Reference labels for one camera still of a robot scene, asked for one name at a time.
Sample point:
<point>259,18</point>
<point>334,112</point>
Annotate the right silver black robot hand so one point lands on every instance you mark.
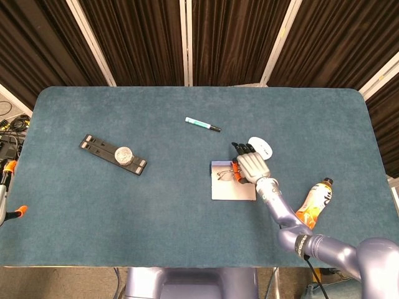
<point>254,166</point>

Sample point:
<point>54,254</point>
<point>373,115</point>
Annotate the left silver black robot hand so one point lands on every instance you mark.
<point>3,199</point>

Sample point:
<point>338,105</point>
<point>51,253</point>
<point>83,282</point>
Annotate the thin-framed eyeglasses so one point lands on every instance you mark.
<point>226,176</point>

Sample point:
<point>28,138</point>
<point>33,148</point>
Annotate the white and purple notebook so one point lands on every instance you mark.
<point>230,191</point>

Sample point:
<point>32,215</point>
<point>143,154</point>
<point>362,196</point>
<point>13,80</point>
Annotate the white computer mouse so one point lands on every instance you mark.
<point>265,148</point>

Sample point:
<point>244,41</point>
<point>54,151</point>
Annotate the green white marker pen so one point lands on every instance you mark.
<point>199,123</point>

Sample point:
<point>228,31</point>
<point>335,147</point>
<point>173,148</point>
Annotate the orange drink bottle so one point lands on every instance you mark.
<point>316,199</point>

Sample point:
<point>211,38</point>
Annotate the black folding stand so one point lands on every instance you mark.
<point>99,149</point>

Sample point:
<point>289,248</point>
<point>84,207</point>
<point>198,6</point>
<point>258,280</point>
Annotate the blue table mat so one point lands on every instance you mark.
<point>156,218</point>

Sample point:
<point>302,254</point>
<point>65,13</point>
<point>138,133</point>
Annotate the grey metal table leg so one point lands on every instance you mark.
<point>275,277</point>

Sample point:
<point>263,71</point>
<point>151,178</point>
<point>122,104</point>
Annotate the dark brown curtain panel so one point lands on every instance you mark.
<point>140,40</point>
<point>336,40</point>
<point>386,124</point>
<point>233,40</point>
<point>37,46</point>

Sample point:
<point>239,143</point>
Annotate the clear jar of paper clips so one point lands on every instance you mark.
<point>123,155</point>

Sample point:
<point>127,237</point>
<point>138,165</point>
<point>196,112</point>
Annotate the purple robot torso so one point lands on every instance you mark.
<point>190,283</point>

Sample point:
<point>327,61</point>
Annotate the teal fabric bag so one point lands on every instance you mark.
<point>339,289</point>

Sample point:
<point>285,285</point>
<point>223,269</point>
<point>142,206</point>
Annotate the white partition post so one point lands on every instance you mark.
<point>93,46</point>
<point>380,78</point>
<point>278,46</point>
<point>15,99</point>
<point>186,46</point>

